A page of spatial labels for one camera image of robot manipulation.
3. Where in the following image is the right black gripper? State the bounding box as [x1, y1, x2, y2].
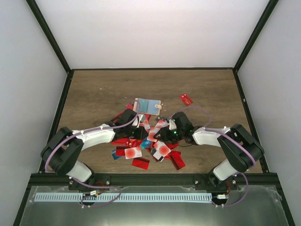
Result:
[154, 127, 184, 145]

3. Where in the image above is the beige leather card holder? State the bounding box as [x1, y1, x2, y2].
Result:
[133, 98, 162, 115]

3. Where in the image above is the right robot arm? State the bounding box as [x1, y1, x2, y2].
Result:
[153, 112, 264, 190]

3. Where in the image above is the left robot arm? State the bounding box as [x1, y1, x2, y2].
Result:
[40, 109, 148, 190]

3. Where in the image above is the white red circle card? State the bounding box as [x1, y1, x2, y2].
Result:
[147, 127, 160, 142]

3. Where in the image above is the white red card bottom left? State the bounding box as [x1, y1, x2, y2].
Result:
[125, 147, 142, 159]

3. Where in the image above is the red card bottom right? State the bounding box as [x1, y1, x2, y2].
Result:
[165, 151, 185, 170]

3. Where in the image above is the red card bottom centre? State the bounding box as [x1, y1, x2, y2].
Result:
[132, 157, 150, 170]

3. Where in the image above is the lone red VIP card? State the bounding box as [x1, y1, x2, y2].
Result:
[179, 93, 193, 106]

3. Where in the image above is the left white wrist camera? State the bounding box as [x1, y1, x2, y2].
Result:
[132, 114, 145, 128]

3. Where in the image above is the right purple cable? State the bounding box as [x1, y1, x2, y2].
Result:
[169, 106, 257, 208]

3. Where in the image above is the light blue cable duct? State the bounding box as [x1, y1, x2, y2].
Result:
[34, 193, 212, 203]

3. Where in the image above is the black front frame rail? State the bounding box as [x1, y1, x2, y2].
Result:
[30, 172, 278, 189]

